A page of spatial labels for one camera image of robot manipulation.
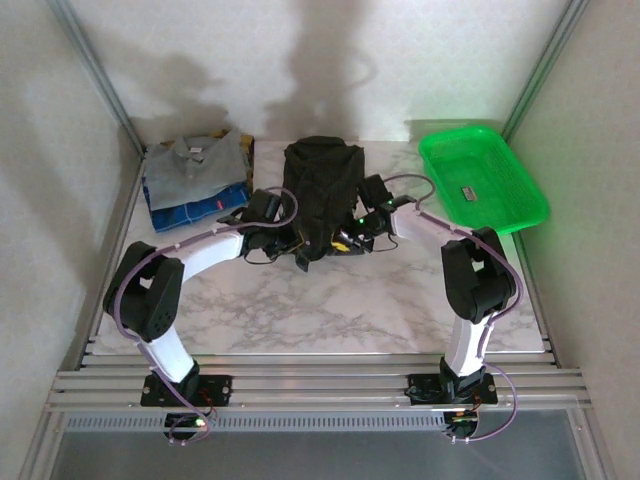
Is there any grey long sleeve shirt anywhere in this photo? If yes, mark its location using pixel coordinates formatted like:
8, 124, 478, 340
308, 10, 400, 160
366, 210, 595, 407
143, 133, 251, 211

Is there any green plastic basket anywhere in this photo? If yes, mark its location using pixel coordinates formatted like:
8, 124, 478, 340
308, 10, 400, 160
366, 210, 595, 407
417, 124, 551, 235

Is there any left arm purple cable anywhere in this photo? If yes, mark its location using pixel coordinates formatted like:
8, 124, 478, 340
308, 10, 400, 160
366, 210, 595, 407
112, 185, 300, 445

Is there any grey slotted cable duct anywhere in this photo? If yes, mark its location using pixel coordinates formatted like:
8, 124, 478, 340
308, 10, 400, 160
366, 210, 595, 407
62, 412, 451, 432

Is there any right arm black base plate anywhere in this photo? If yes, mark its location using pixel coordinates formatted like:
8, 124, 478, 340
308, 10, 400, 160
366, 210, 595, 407
405, 372, 497, 405

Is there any aluminium frame post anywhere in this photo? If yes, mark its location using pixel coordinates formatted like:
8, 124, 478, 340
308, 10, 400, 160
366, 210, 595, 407
499, 0, 592, 144
47, 0, 150, 157

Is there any aluminium rail frame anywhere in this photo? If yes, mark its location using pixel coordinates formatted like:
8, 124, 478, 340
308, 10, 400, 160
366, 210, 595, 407
42, 337, 596, 415

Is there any dark pinstripe long sleeve shirt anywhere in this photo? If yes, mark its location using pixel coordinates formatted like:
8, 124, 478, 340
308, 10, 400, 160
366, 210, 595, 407
282, 135, 369, 274

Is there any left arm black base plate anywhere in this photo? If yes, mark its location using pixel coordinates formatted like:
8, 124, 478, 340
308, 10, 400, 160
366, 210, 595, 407
140, 373, 234, 407

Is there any blue plaid shirt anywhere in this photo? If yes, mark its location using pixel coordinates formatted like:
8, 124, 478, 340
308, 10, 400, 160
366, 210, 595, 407
141, 174, 251, 235

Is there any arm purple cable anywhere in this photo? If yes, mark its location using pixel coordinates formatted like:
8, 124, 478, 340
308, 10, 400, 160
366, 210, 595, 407
112, 185, 300, 445
382, 173, 526, 444

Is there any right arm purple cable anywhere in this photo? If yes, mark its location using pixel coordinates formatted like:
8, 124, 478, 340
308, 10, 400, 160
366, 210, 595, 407
382, 173, 526, 444

